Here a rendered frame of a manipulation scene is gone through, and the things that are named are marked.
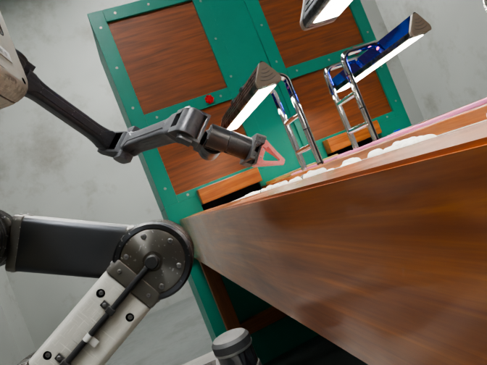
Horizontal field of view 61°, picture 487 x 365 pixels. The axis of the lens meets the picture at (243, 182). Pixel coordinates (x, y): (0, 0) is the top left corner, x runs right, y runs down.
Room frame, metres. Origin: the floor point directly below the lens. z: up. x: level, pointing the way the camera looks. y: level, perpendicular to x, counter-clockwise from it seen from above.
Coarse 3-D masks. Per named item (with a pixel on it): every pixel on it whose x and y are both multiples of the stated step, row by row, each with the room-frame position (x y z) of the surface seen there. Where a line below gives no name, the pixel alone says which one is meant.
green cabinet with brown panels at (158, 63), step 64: (192, 0) 1.99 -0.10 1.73; (256, 0) 2.06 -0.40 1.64; (128, 64) 1.90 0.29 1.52; (192, 64) 1.97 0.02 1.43; (256, 64) 2.04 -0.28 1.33; (320, 64) 2.11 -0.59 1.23; (384, 64) 2.20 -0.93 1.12; (256, 128) 2.00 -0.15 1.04; (320, 128) 2.09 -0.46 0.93; (192, 192) 1.90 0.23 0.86
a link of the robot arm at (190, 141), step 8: (208, 120) 0.99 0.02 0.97; (176, 136) 0.98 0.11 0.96; (184, 136) 0.96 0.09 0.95; (200, 136) 0.98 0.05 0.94; (184, 144) 0.99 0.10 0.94; (192, 144) 0.99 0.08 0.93; (200, 144) 1.03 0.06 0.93; (200, 152) 1.07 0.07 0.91; (208, 152) 1.03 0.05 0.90; (216, 152) 1.04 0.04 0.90; (208, 160) 1.09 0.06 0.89
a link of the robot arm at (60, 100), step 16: (32, 64) 1.10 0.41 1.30; (32, 80) 1.10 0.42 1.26; (32, 96) 1.11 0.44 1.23; (48, 96) 1.13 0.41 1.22; (64, 112) 1.17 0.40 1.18; (80, 112) 1.21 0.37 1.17; (80, 128) 1.22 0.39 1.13; (96, 128) 1.25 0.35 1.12; (96, 144) 1.29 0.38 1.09; (112, 144) 1.33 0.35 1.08
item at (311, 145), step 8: (288, 80) 1.45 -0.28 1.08; (240, 88) 1.41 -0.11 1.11; (288, 88) 1.45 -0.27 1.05; (272, 96) 1.60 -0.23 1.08; (296, 96) 1.46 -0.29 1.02; (280, 104) 1.60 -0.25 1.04; (296, 104) 1.45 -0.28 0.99; (280, 112) 1.60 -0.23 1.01; (296, 112) 1.46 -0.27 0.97; (288, 120) 1.55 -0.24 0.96; (304, 120) 1.45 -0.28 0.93; (288, 128) 1.60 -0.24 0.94; (304, 128) 1.45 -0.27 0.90; (288, 136) 1.60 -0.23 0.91; (312, 136) 1.45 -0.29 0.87; (296, 144) 1.60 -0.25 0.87; (312, 144) 1.45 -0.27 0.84; (296, 152) 1.59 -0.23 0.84; (312, 152) 1.46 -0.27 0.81; (320, 160) 1.45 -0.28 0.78; (304, 168) 1.60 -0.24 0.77
